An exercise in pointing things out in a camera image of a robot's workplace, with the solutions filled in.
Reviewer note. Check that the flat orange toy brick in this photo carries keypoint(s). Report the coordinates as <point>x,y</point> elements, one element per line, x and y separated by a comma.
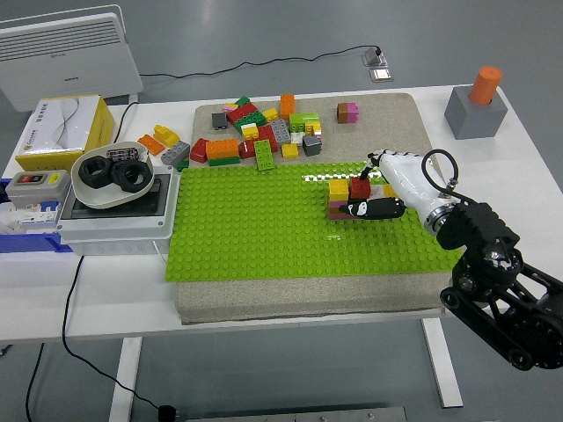
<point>151,144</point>

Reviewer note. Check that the brown toy brick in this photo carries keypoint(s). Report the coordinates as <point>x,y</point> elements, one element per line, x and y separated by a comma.
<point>343,113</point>

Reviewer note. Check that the long red toy brick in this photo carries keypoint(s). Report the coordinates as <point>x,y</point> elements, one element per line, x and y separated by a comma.
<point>241,113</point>

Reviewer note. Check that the white electrical junction box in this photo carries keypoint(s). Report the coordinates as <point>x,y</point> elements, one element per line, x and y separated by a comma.
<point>119,228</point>

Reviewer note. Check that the grey-brown foam mat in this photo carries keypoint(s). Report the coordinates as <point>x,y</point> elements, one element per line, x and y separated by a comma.
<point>308,299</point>

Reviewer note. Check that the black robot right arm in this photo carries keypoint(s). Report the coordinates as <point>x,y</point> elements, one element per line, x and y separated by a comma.
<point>484,246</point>

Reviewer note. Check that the blue plastic bin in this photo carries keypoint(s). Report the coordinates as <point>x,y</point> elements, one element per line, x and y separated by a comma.
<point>26,242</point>

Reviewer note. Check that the flat dark green brick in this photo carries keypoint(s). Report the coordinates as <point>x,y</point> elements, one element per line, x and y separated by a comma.
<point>224,161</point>

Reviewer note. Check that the red square toy brick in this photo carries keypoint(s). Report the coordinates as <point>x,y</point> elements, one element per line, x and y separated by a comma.
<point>360,189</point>

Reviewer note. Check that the closed metal floor socket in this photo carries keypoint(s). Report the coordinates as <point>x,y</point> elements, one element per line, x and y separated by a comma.
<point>381,74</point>

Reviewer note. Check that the small dark green brick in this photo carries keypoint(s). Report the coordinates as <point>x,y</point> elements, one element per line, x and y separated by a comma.
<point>182,165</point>

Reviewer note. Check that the large lime green brick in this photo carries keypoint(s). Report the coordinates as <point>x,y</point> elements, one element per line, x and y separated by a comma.
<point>303,119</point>

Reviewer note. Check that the small purple black part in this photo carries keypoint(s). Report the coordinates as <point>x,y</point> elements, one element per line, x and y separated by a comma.
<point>122,154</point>

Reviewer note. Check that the red sloped brick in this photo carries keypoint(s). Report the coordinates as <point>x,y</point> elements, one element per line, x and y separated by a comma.
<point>199,150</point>

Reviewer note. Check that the white bowl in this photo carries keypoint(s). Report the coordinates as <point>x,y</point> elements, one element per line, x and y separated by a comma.
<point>101,198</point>

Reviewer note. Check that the small white toy brick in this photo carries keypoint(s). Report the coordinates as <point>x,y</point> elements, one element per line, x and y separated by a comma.
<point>297,139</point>

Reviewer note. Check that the dark grey sloped brick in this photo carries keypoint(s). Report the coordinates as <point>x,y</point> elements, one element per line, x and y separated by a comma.
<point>219,121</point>
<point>311,146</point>

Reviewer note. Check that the orange cylinder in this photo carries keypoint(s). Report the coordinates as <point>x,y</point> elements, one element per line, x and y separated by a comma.
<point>484,83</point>

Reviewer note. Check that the small yellow white brick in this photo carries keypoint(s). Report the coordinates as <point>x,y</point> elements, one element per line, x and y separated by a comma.
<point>313,130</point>
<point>250,130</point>

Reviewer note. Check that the small green toy brick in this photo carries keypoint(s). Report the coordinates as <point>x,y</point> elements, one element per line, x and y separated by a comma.
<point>242,100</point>

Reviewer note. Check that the large black hex nut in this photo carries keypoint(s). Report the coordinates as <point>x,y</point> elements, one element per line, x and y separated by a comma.
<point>85,173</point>
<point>143,176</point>

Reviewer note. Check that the white table leg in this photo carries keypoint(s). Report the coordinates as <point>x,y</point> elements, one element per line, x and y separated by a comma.
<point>442,365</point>
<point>125,382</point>

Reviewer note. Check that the yellow square toy brick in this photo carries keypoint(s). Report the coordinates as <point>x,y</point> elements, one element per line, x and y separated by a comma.
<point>338,189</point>
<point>389,190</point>

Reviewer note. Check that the pink wall brick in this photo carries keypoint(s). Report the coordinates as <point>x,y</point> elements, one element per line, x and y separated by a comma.
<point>338,204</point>

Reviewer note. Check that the yellow sloped brick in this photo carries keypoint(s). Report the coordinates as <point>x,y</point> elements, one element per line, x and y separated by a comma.
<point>166,134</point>

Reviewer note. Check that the white panel heater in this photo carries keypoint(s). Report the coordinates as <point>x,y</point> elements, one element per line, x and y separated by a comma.
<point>66,57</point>

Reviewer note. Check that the pink toy brick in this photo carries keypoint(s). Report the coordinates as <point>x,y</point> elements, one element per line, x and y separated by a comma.
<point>353,112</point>

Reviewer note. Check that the long light grey brick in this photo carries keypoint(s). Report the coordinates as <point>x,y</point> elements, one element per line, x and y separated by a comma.
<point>176,154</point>

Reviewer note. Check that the long dark green brick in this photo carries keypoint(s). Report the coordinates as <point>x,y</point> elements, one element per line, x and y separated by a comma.
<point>253,119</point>

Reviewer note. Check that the open metal floor socket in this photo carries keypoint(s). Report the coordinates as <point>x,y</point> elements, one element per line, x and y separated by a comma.
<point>374,57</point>

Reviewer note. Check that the yellow white tissue box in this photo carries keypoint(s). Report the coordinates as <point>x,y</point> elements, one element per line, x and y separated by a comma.
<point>57,127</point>

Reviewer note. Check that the white blue circuit breaker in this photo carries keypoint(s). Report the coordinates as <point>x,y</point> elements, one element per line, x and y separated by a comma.
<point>37,215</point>

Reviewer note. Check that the white square toy brick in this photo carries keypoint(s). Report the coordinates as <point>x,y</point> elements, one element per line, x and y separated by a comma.
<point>377,191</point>

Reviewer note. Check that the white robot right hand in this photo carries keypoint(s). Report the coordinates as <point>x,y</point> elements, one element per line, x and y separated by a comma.
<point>409,184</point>

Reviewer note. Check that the tall orange toy brick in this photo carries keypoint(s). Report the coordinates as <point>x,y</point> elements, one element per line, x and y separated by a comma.
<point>288,105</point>

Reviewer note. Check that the black plug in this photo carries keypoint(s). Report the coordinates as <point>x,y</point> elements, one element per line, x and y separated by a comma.
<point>168,412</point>

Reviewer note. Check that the grey push-button switch box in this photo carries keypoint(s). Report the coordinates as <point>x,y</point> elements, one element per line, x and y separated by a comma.
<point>37,184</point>

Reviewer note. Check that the grey cube block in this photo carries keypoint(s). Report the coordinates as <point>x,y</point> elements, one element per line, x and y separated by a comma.
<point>475,118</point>

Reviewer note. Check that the green studded baseplate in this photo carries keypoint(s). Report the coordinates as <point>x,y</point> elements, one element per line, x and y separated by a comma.
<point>264,220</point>

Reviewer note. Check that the magenta wall brick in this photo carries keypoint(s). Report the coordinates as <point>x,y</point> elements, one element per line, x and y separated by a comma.
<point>337,217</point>

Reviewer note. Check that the long orange toy brick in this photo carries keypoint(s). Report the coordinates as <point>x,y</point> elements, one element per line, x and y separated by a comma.
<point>222,148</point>

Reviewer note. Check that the brown wall brick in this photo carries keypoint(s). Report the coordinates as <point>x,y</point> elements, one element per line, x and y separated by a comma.
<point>338,210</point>

